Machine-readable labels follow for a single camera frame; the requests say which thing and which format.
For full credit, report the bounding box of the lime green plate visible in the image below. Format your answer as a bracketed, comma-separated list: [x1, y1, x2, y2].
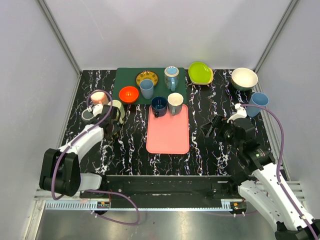
[188, 61, 214, 85]

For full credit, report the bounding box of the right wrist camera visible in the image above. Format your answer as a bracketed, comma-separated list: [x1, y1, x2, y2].
[226, 103, 247, 123]

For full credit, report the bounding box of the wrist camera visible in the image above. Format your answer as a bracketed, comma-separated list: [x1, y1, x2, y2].
[88, 104, 104, 118]
[226, 103, 247, 123]

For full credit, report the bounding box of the yellow plate under green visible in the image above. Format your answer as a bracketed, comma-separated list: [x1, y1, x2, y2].
[191, 68, 214, 85]

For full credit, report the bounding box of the white and olive bowl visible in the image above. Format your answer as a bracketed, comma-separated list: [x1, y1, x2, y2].
[231, 67, 259, 91]

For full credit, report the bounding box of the pale green mug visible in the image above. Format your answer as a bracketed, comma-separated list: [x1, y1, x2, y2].
[107, 100, 125, 125]

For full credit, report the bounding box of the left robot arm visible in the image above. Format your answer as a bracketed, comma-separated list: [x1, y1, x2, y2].
[39, 104, 122, 200]

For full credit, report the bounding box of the dark green mat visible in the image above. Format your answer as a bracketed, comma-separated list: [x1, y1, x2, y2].
[112, 67, 189, 105]

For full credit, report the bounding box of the yellow patterned saucer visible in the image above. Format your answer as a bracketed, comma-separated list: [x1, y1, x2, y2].
[135, 70, 159, 87]

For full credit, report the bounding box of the pink mug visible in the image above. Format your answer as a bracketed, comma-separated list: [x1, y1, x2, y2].
[90, 90, 109, 105]

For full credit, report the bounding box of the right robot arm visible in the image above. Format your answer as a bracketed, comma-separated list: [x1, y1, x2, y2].
[201, 115, 320, 240]

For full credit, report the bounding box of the orange bowl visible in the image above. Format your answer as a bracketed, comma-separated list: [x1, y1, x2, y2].
[118, 86, 140, 104]

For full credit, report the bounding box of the light blue plastic cup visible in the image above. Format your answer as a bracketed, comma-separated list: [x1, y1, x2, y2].
[246, 92, 269, 117]

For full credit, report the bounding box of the grey mug white inside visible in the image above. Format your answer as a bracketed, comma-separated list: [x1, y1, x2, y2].
[167, 92, 184, 116]

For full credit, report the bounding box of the pink plastic tray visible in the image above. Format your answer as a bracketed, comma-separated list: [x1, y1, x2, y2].
[146, 104, 190, 155]

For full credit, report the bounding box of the dark grey mug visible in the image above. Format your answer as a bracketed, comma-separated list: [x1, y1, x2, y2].
[81, 108, 94, 124]

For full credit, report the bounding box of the dark blue speckled mug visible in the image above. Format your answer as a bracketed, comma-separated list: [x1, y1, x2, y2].
[151, 96, 168, 118]

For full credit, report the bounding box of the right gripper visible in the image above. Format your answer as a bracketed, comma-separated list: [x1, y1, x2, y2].
[199, 113, 242, 150]

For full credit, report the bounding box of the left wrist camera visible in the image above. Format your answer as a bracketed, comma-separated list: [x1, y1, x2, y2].
[88, 104, 104, 118]

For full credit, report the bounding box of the light blue patterned mug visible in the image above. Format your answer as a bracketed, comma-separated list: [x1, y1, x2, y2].
[164, 66, 180, 92]

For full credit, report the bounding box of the light blue cup on mat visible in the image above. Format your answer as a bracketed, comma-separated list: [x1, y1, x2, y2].
[139, 79, 154, 100]

